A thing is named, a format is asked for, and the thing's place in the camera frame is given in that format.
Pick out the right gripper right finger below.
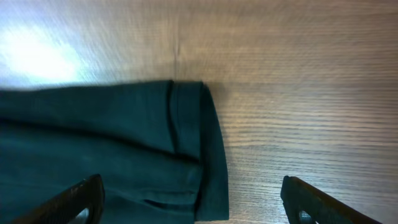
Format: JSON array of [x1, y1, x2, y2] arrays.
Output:
[[280, 175, 381, 224]]

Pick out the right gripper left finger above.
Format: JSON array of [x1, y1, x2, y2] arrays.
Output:
[[12, 174, 105, 224]]

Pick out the black t-shirt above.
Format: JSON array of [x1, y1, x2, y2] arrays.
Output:
[[1, 81, 229, 223]]

